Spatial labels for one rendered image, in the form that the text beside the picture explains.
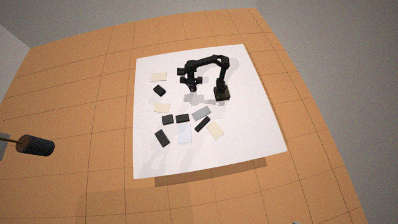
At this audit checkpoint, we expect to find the beige flat square plate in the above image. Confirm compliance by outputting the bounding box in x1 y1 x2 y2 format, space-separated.
150 72 167 81

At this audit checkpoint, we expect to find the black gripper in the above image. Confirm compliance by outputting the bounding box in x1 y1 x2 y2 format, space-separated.
179 75 203 86

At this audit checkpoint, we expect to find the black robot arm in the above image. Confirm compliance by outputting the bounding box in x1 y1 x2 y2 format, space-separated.
177 54 230 93

